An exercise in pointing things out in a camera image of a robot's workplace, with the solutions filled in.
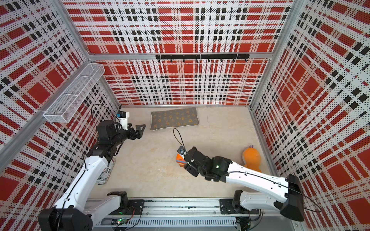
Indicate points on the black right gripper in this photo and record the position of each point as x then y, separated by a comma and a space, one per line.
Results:
190, 170

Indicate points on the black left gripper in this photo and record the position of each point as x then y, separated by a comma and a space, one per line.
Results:
138, 133

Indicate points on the blue lego brick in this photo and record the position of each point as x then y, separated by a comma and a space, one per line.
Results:
180, 160

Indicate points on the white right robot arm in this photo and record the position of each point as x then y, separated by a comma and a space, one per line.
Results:
284, 195

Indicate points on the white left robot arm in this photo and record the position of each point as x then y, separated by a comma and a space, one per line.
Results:
69, 213

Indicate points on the patterned cup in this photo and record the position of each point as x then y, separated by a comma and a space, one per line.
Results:
105, 174

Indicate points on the grey floral cushion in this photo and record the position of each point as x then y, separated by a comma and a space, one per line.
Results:
174, 118

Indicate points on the orange plush toy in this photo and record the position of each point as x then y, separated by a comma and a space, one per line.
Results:
252, 159

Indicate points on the green lit circuit board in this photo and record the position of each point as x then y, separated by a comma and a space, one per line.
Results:
118, 222

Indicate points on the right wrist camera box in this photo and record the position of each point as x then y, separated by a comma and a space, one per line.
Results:
182, 152

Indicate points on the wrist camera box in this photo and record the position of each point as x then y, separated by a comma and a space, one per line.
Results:
182, 152
123, 116

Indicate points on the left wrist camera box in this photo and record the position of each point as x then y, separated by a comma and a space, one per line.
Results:
123, 116

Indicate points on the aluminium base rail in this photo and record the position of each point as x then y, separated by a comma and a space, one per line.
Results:
196, 214

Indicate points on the white wire mesh basket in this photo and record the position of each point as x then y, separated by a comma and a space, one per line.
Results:
65, 106

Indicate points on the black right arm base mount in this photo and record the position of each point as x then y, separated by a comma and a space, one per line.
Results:
233, 206

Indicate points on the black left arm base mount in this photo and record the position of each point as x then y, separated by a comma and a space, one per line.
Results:
125, 206

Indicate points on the black hook rail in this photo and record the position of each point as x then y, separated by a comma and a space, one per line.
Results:
201, 56

